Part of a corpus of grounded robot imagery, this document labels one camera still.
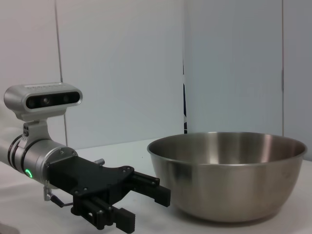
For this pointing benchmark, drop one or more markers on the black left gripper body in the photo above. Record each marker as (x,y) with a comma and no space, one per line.
(87,175)

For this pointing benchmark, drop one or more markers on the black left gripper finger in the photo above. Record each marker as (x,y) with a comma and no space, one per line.
(161,195)
(97,209)

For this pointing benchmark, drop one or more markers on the stainless steel mixing bowl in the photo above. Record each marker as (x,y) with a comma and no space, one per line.
(226,175)

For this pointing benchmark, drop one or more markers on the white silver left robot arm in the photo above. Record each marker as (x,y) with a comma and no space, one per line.
(39,158)

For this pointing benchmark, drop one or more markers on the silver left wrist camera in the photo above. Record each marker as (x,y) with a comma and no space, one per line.
(48,100)

